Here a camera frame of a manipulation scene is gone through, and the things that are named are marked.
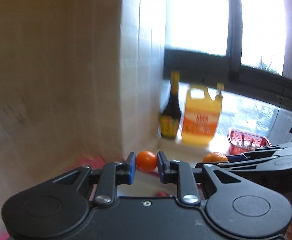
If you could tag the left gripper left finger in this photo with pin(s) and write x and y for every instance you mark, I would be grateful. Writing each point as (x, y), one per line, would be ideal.
(112, 175)

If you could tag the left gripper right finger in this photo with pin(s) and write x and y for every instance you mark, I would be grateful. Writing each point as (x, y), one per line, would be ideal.
(181, 174)

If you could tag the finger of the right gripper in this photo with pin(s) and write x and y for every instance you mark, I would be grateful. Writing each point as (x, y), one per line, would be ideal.
(202, 169)
(243, 157)

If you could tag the small orange tangerine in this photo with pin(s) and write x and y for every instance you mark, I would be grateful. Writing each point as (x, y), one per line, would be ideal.
(146, 161)

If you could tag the red plastic container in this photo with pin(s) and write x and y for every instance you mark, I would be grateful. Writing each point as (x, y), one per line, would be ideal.
(243, 141)

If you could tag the white pink-edged quilted mat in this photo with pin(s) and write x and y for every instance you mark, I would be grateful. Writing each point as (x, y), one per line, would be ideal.
(94, 162)

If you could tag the dark soy sauce bottle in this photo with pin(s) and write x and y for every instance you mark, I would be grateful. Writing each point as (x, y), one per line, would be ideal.
(171, 115)

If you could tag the yellow oil jug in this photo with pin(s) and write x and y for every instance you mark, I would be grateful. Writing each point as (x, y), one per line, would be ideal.
(201, 115)

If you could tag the black window frame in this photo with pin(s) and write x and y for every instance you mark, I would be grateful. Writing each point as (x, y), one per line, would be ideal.
(207, 69)

